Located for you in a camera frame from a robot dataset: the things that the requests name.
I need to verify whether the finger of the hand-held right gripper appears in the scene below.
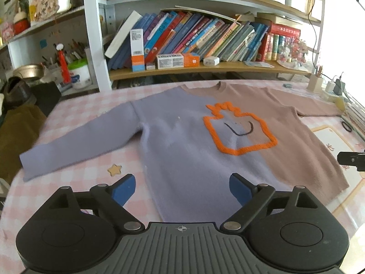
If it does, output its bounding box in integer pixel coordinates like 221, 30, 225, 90
336, 151, 365, 172

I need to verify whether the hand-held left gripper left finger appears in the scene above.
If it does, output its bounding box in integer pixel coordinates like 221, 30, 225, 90
43, 174, 144, 233

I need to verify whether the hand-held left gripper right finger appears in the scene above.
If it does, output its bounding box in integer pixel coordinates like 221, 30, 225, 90
221, 173, 323, 233

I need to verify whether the purple and brown sweater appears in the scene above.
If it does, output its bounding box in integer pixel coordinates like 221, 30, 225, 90
19, 81, 350, 223

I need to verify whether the white power strip with chargers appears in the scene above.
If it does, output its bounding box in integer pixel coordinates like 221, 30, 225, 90
322, 73, 352, 103

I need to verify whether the beige pen holder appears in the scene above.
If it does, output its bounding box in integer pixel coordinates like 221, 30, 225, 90
307, 73, 324, 93

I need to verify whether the pink checkered tablecloth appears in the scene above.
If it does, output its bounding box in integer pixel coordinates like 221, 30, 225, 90
0, 78, 365, 274

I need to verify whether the pink figurine set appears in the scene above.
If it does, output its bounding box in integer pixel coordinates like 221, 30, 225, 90
278, 38, 311, 69

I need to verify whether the olive brown cloth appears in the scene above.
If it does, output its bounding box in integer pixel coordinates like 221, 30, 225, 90
0, 104, 47, 184

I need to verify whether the white tub with green lid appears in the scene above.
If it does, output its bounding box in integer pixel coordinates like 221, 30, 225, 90
68, 59, 92, 90

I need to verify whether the wooden bookshelf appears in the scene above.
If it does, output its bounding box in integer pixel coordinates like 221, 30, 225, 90
83, 0, 326, 92

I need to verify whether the red bottle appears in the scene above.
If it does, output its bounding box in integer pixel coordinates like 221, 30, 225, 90
56, 43, 72, 84

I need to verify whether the flat white orange box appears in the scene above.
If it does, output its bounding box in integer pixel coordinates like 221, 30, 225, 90
156, 53, 201, 69

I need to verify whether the tall white orange blue box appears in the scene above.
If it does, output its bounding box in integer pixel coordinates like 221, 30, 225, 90
130, 29, 145, 72

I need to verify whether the brown leather shoe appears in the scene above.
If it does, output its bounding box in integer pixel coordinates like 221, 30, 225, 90
2, 76, 37, 109

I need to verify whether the brass bowl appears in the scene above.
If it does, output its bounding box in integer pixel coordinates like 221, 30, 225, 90
13, 64, 44, 79

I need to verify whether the row of books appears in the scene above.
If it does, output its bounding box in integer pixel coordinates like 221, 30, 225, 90
105, 10, 302, 71

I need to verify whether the red round jar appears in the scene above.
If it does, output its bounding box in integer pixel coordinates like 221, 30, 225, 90
13, 8, 30, 35

